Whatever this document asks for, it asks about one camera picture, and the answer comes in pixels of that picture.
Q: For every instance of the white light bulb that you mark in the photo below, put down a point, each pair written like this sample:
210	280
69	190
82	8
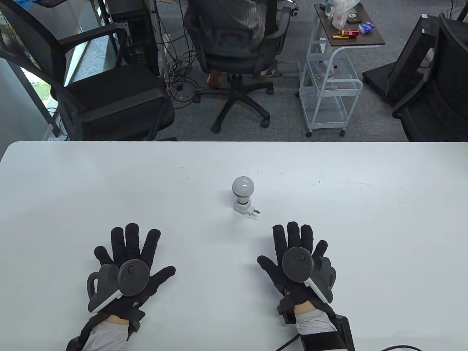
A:
243	186

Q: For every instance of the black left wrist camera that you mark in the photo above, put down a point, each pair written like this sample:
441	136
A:
136	318

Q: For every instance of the grey white controller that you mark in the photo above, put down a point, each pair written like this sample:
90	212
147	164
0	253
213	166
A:
298	263
133	276

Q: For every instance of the white plastic bag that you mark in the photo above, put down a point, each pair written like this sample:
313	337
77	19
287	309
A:
342	12

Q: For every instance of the white light bulb socket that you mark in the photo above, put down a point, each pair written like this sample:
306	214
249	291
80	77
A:
243	209

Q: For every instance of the black computer tower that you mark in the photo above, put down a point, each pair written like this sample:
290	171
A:
139	36

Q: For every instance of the person's left hand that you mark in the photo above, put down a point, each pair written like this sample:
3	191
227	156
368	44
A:
131	245

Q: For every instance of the person's right hand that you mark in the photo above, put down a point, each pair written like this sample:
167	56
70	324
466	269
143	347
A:
292	237

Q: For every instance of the grey white left controller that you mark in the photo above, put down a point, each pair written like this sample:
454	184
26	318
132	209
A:
133	276

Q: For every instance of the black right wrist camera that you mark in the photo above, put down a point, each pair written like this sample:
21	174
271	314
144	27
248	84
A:
286	310

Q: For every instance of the black swivel office chair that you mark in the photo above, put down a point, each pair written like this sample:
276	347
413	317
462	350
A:
228	51

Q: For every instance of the red box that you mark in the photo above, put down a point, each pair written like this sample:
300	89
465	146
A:
349	32

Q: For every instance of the person's right forearm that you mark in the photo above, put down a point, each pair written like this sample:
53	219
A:
314	323

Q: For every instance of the black round-marked case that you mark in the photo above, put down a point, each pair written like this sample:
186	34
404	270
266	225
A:
354	17

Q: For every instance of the person's left forearm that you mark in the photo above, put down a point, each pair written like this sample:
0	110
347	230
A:
106	334

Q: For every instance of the blue white packet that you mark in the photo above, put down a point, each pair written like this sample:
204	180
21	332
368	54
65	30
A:
366	27

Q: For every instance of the grey white right controller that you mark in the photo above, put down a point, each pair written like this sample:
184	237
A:
298	263

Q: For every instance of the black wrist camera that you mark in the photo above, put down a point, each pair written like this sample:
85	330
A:
136	318
286	310

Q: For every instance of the white cart with brown top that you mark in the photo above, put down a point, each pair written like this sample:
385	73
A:
329	84

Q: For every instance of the empty black mesh office chair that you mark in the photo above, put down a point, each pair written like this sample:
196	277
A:
109	95

